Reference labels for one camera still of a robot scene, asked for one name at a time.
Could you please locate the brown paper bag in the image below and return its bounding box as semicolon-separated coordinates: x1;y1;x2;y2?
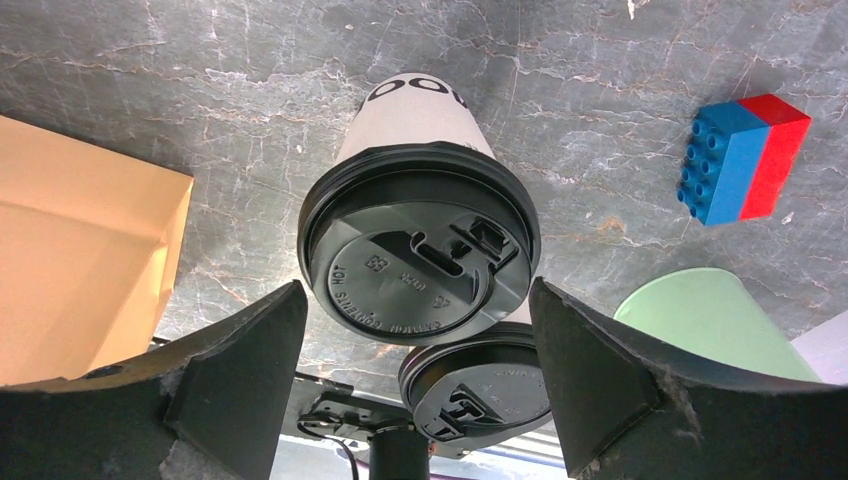
1;118;193;385

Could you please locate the blue red block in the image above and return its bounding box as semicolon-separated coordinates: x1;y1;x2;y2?
677;94;812;226

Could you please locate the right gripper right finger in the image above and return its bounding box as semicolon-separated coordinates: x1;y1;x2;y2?
529;278;847;479

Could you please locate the white paper cup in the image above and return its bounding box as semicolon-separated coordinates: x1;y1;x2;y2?
335;73;494;163

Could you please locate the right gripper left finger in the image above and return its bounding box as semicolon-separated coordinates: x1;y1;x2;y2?
1;281;307;479

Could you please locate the black lid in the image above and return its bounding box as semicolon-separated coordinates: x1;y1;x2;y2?
398;322;552;450
297;141;541;346

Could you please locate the green cup holder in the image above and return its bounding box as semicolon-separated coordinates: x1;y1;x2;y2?
613;267;820;382

